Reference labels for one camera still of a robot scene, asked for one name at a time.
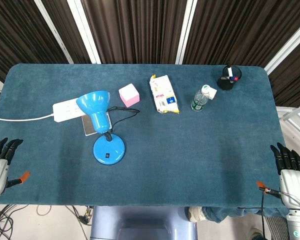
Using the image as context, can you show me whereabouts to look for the clear plastic water bottle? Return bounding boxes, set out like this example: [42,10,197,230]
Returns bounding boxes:
[190,84,211,113]

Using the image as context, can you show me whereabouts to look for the black floor cables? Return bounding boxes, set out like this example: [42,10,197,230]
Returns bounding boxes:
[0,204,93,240]

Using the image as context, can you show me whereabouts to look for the black cable on right hand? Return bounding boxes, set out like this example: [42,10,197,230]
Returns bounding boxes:
[259,188,268,240]

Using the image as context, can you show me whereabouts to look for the small white box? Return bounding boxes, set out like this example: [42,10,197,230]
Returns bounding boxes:
[206,87,218,101]

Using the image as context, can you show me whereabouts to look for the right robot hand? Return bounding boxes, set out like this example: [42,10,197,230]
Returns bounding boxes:
[256,142,300,210]

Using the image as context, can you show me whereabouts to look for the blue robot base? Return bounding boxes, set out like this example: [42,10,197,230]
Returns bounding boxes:
[89,205,198,240]

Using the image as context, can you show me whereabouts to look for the blue desk lamp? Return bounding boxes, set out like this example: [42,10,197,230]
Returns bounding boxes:
[75,90,127,165]

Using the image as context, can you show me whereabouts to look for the black mesh pen holder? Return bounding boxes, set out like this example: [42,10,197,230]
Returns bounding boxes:
[216,64,243,91]

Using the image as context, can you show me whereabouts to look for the white snack packet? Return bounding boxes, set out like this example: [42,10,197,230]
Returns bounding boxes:
[149,74,180,115]

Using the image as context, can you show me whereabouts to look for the blue felt table cover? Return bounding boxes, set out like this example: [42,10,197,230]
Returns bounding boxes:
[0,63,286,224]

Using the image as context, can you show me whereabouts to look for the white power strip cable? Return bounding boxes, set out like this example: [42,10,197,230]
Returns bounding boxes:
[0,113,54,123]

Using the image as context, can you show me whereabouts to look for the white power strip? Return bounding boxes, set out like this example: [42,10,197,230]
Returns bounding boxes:
[52,97,86,123]

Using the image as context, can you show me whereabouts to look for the pink and white cube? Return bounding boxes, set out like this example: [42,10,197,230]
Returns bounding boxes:
[118,83,141,108]

